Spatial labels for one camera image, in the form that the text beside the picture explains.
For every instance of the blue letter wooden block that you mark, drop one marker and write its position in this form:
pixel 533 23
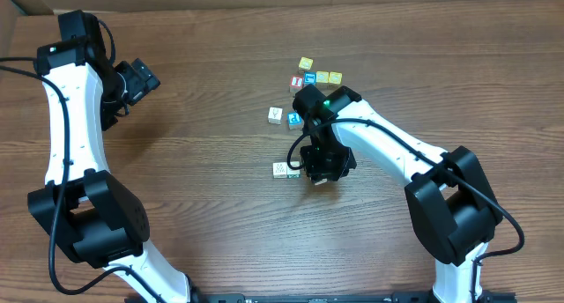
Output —
pixel 309 78

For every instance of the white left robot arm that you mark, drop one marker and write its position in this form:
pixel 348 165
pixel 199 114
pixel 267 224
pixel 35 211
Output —
pixel 86 212

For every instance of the yellow pineapple wooden block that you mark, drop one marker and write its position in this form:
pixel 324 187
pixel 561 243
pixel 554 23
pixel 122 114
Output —
pixel 335 79

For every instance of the green letter wooden block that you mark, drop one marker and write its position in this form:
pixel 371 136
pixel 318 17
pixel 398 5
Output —
pixel 279 170

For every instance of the M letter wooden block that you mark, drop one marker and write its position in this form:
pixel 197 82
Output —
pixel 275 115

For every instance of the yellow back wooden block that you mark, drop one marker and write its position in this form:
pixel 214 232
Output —
pixel 305 65

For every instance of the blue P wooden block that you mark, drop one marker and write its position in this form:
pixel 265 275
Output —
pixel 294 121

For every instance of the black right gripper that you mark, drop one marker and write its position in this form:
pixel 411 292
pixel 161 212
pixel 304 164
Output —
pixel 328 169

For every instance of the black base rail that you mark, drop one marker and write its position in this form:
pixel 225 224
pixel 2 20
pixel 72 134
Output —
pixel 397 297

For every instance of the yellow mushroom wooden block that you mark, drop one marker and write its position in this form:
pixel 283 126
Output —
pixel 320 182

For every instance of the yellow top middle block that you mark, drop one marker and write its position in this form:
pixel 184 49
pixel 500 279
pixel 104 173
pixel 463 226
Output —
pixel 322 79

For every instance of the green Z wooden block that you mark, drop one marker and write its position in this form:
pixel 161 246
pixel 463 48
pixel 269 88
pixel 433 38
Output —
pixel 293 171

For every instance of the red I wooden block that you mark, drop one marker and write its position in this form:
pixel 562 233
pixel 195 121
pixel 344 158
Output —
pixel 296 84

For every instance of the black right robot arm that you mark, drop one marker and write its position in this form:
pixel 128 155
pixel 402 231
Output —
pixel 452 207

